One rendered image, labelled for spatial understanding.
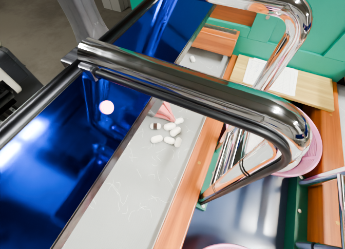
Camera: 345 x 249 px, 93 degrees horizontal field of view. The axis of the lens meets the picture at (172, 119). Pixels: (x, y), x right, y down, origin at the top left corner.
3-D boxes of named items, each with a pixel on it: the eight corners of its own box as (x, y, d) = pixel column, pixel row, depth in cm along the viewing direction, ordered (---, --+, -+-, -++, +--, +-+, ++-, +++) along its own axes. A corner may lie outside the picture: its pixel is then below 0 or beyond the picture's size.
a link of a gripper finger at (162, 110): (187, 107, 50) (165, 86, 47) (177, 126, 47) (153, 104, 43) (174, 112, 56) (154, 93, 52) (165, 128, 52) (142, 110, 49)
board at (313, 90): (228, 81, 58) (229, 78, 57) (237, 56, 66) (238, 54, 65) (331, 113, 51) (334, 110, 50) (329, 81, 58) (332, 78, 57)
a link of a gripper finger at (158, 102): (184, 113, 49) (161, 92, 45) (174, 132, 46) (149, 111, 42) (171, 117, 54) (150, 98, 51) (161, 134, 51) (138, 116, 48)
